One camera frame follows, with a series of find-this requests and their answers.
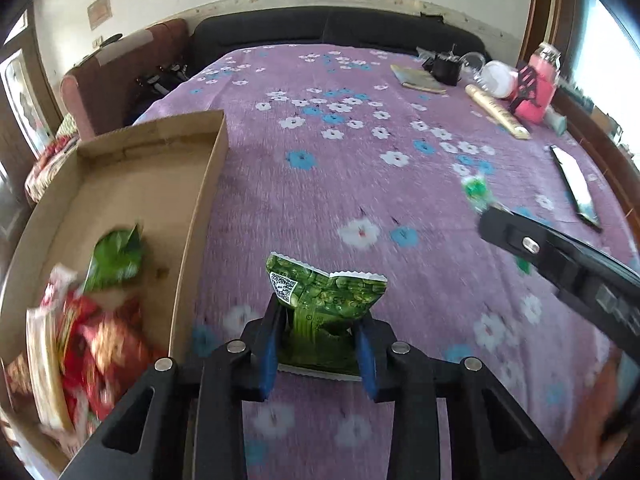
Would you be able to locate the mint green tube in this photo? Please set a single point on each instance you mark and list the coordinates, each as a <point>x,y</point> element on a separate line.
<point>556,121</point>

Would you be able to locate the pink bottle with knitted sleeve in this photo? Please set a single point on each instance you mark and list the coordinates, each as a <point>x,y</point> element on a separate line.
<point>542,75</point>

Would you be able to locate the clear glass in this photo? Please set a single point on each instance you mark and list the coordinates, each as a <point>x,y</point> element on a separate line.
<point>472,65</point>

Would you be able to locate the white round jar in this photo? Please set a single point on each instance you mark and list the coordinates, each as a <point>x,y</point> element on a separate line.
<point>497,79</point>

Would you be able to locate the black sofa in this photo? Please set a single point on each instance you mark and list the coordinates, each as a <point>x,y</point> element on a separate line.
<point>300,30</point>

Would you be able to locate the cardboard box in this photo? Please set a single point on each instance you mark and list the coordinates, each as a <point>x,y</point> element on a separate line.
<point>135,175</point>

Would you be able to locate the black pink phone stand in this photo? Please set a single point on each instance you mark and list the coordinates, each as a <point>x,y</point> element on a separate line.
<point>525,85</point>

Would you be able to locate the cream tube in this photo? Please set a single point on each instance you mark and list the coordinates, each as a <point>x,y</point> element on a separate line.
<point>497,111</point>

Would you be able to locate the brown wooden ledge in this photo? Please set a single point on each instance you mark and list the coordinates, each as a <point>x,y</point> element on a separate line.
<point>600,145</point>

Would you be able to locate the window with wooden frame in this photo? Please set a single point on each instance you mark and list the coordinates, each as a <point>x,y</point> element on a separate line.
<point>605,35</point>

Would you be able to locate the red patterned snack packet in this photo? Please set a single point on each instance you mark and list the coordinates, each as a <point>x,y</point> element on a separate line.
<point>17,375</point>

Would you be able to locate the wooden glass door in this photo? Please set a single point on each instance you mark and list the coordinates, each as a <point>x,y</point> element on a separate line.
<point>22,100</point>

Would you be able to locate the green white snack packet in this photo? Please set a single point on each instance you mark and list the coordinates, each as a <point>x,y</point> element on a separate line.
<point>475,190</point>

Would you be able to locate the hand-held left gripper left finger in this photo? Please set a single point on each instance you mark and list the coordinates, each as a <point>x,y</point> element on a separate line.
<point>267,360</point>

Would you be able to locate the black smartphone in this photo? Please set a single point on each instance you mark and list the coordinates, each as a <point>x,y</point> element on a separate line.
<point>575,185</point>

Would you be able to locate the red snack packet yellow label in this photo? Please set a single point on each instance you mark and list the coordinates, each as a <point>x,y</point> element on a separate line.
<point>75,325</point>

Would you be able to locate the tan snack packet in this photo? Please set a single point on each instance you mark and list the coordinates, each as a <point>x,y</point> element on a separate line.
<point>45,370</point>

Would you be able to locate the dark red gold snack packet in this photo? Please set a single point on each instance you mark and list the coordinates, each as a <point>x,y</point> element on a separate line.
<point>120,340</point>

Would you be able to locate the brown armchair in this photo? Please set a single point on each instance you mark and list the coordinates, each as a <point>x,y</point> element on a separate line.
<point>110,85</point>

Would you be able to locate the beige wall plaque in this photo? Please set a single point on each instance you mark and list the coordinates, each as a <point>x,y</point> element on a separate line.
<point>98,11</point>

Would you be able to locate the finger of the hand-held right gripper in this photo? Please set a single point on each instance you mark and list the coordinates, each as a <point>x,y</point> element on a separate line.
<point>510,232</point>

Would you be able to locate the person's right hand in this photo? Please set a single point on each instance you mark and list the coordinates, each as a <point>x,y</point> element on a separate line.
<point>612,400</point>

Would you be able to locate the khaki notebook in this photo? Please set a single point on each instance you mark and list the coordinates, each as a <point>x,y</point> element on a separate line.
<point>417,79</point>

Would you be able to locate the white wall socket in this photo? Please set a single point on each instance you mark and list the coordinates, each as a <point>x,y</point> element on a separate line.
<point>98,41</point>

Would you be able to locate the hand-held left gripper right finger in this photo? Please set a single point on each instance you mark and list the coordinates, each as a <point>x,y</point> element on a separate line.
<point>367,365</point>

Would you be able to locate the black cup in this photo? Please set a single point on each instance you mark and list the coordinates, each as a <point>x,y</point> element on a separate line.
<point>445,70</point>

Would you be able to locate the floral patterned cloth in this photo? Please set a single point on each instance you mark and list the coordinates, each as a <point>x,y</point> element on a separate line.
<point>50,160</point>

